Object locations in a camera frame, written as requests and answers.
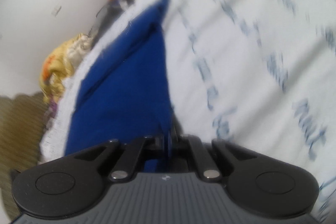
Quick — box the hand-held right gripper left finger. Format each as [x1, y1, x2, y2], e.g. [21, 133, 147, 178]
[73, 135, 167, 183]

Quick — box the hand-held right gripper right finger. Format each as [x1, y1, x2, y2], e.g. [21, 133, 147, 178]
[167, 134, 258, 183]

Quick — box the blue garment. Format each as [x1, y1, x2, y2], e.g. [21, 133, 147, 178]
[64, 0, 176, 180]

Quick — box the white printed bedsheet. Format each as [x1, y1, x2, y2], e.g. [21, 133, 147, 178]
[39, 0, 336, 224]

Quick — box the purple patterned cloth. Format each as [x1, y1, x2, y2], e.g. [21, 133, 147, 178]
[46, 98, 60, 120]

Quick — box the yellow quilt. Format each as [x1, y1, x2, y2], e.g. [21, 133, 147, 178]
[39, 33, 93, 104]

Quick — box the dark cloth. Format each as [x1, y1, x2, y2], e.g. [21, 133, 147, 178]
[89, 0, 137, 39]

